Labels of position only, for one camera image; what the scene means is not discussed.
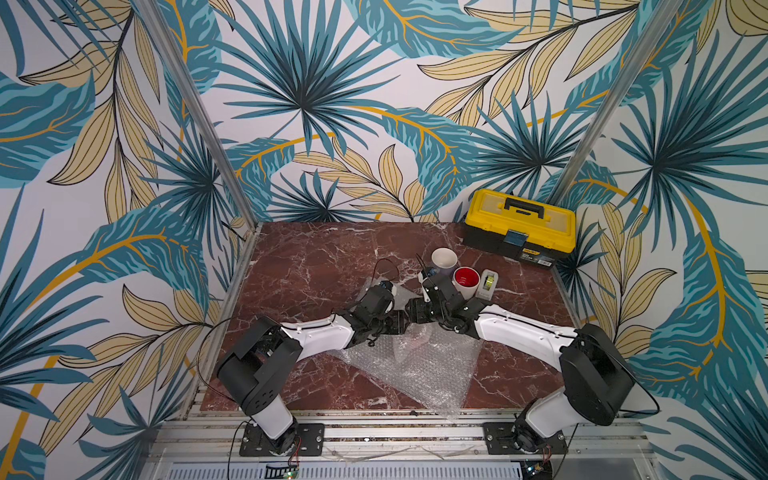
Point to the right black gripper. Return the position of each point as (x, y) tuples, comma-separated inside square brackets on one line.
[(422, 312)]

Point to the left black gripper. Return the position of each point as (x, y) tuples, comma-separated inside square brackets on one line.
[(399, 323)]

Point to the clear bubble wrap sheet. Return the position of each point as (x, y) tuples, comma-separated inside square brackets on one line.
[(429, 364)]

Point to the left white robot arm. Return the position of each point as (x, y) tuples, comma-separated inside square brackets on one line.
[(258, 365)]

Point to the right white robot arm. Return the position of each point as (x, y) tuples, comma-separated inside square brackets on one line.
[(596, 379)]

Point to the white mug red inside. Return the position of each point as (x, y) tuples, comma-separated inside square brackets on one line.
[(466, 281)]

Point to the lavender mug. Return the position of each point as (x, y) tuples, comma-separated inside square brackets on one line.
[(445, 261)]

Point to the small green white box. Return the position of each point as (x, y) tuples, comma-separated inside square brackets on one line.
[(487, 285)]

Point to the yellow black toolbox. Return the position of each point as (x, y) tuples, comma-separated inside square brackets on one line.
[(520, 229)]

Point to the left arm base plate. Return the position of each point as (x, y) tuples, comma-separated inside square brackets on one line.
[(302, 439)]

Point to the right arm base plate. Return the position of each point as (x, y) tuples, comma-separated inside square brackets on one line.
[(508, 438)]

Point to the front aluminium rail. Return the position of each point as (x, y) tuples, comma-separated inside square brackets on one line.
[(394, 445)]

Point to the left aluminium frame post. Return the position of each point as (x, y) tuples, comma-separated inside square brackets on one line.
[(160, 32)]

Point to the aluminium frame post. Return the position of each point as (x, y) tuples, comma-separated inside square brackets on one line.
[(160, 32), (636, 60)]

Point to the right aluminium frame post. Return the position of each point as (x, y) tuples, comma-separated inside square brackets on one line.
[(636, 60)]

